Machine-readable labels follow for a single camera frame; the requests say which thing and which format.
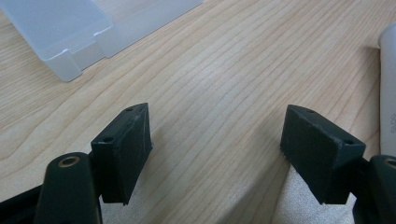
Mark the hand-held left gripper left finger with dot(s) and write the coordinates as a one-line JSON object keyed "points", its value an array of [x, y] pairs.
{"points": [[120, 155]]}

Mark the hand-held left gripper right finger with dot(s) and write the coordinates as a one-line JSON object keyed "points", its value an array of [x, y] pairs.
{"points": [[317, 152]]}

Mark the translucent plastic box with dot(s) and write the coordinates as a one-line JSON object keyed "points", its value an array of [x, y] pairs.
{"points": [[62, 34]]}

